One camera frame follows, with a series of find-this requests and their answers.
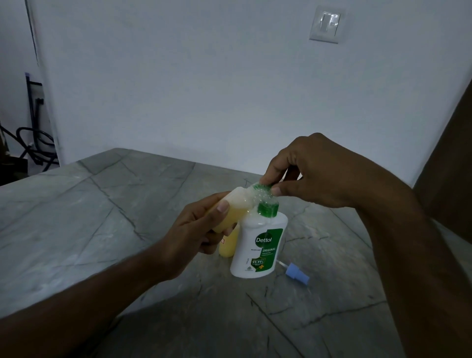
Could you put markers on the person's right hand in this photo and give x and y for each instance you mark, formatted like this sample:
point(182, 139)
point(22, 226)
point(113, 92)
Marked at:
point(332, 173)

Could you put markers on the person's left hand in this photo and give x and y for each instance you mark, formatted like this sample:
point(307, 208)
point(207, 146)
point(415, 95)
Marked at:
point(184, 243)

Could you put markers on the small clear bottle red label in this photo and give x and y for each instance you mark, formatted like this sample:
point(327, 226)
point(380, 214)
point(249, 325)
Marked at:
point(229, 247)

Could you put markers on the small clear bottle blue cap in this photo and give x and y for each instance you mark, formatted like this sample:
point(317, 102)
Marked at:
point(241, 203)

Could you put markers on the white green hand sanitizer bottle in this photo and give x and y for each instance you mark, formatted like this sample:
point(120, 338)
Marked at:
point(258, 254)

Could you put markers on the small blue spray cap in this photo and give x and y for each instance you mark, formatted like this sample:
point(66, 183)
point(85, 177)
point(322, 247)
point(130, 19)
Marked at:
point(297, 273)

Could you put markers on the person's left forearm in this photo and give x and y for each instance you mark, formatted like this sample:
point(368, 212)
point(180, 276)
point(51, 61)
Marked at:
point(73, 321)

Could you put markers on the person's right forearm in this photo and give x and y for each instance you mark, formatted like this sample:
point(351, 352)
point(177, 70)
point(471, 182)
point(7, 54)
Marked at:
point(416, 276)

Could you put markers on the dark brown wooden panel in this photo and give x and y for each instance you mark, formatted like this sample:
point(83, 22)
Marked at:
point(448, 166)

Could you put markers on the dark box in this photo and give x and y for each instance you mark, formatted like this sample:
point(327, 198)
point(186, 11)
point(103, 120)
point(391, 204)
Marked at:
point(14, 167)

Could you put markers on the white wall switch plate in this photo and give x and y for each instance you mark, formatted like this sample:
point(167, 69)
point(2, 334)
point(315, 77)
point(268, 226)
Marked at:
point(326, 24)

